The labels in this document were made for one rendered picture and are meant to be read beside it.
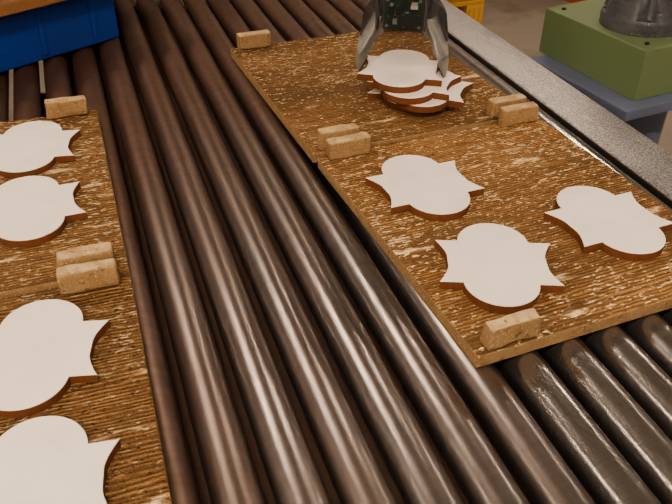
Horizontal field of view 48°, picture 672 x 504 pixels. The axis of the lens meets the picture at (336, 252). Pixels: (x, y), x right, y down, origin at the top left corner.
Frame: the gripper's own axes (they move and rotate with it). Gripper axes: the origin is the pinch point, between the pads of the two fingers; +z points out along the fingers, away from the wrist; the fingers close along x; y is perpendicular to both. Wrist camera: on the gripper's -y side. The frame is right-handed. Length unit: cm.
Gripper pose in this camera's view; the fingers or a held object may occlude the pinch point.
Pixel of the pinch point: (401, 69)
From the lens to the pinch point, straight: 117.6
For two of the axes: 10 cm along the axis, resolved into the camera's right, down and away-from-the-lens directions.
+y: -1.8, 5.8, -8.0
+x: 9.8, 1.1, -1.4
